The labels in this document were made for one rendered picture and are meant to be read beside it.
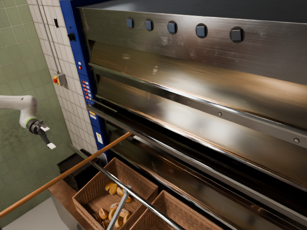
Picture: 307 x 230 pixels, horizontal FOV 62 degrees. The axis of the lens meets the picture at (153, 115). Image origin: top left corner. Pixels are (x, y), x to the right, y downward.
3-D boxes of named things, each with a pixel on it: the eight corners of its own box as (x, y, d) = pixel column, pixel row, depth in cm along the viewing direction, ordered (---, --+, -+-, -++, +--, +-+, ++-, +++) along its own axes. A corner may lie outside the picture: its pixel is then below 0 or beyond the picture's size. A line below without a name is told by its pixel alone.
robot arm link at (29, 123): (27, 133, 174) (22, 122, 169) (44, 126, 181) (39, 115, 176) (31, 137, 170) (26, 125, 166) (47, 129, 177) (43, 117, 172)
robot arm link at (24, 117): (32, 124, 189) (16, 126, 181) (33, 108, 186) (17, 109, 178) (40, 131, 180) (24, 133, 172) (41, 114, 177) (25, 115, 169)
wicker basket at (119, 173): (119, 178, 246) (114, 155, 232) (162, 210, 210) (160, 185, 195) (75, 210, 218) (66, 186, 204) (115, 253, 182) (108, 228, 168)
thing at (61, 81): (62, 81, 249) (59, 71, 244) (67, 83, 243) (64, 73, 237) (55, 84, 245) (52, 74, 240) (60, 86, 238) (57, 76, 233)
